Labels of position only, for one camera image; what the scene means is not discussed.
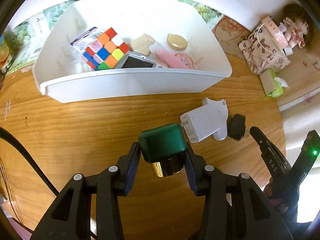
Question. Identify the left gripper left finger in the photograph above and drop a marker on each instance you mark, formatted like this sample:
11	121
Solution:
114	182

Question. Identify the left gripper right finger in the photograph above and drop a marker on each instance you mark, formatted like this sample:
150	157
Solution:
208	181

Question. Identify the green cap perfume bottle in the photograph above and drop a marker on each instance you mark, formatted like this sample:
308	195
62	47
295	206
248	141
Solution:
164	147

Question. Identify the white charger adapter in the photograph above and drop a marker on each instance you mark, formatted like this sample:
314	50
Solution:
192	122

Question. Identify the pink hair roller clip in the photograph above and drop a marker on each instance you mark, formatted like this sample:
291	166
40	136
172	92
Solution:
166	56

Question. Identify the multicolour puzzle cube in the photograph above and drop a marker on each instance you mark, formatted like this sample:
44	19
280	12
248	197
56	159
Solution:
105	51

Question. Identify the round beige compact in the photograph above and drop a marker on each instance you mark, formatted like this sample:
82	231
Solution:
177	42

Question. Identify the white phone stand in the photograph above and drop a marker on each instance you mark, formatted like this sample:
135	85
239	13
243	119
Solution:
215	118

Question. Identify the right hand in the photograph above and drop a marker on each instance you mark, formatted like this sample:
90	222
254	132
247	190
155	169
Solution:
280	204

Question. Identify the black small box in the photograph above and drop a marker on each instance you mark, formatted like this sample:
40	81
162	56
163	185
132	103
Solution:
236	127

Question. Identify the green tissue pack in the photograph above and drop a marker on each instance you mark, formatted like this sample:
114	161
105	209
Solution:
272	84

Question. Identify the beige patterned bag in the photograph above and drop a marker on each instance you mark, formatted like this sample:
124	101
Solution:
261	52

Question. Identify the white plastic storage bin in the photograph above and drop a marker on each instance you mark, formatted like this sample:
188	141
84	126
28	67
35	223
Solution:
61	73

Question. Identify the beige wooden block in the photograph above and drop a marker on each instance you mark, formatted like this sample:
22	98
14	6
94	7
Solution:
141	45

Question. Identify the blue white card pack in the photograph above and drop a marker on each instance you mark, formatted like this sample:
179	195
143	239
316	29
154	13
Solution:
86	38

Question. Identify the pink box on bag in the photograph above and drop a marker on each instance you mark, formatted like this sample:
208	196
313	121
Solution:
275	32

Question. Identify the brown cartoon cardboard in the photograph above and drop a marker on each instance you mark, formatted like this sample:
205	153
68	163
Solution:
229	34

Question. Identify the brown haired doll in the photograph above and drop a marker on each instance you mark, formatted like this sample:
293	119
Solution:
296	27

